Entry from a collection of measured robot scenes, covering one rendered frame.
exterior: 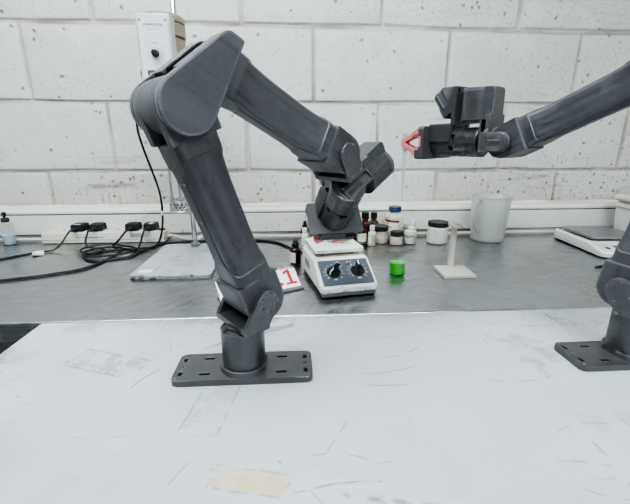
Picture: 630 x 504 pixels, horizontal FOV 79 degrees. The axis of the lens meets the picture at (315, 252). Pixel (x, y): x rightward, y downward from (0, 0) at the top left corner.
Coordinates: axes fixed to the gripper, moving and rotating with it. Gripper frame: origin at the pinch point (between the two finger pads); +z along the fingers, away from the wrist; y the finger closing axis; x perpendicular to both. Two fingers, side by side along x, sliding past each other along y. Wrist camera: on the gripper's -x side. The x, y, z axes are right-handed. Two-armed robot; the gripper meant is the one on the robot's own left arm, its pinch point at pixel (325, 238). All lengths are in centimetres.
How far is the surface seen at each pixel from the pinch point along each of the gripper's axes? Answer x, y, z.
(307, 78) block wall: -68, -9, 20
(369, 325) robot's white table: 19.4, -5.0, -2.4
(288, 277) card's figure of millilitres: 3.0, 6.6, 13.7
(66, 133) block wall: -63, 70, 41
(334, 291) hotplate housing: 9.5, -1.9, 6.7
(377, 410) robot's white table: 33.6, 2.2, -19.1
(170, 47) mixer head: -48, 30, -5
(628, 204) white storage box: -16, -112, 21
